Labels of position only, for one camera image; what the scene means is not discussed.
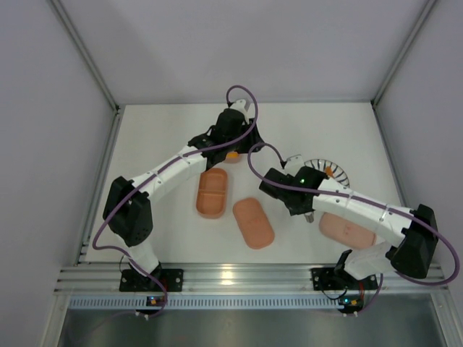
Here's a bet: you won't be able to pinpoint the centre pink box lid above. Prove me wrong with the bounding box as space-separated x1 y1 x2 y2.
233 197 275 249

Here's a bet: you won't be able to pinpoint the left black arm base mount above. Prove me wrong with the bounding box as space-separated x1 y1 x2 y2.
119 269 184 292

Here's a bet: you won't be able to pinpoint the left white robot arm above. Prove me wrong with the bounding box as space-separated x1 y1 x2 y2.
101 99 261 277

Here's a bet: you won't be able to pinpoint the metal tongs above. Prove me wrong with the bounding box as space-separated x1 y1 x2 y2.
304 212 315 223

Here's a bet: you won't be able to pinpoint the left aluminium frame post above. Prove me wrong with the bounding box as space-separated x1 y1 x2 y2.
46 0 120 114

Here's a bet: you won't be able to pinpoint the striped round plate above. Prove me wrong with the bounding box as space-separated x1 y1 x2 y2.
305 158 350 187

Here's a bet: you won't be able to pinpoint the near pink lunch box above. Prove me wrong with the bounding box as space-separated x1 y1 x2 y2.
195 168 228 219

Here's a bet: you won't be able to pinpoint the grey slotted cable duct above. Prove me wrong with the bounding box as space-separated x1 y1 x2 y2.
68 294 342 310

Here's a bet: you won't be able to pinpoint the far pink lunch box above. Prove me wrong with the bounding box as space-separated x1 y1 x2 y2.
224 154 240 164

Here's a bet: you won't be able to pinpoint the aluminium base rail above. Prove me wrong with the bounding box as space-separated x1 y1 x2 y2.
54 262 448 294

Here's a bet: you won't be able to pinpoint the pink lunch box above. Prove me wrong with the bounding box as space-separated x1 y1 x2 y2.
195 168 228 219
224 154 240 164

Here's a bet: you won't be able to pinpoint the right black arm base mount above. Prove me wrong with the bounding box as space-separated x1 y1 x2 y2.
310 266 378 291

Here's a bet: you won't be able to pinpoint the pink box lid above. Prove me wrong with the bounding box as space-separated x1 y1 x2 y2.
319 213 376 249
233 197 275 249

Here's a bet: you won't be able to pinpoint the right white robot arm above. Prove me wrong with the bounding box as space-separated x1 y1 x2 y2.
259 165 438 280

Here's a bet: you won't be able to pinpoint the right pink box lid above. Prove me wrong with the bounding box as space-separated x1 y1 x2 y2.
319 213 376 249

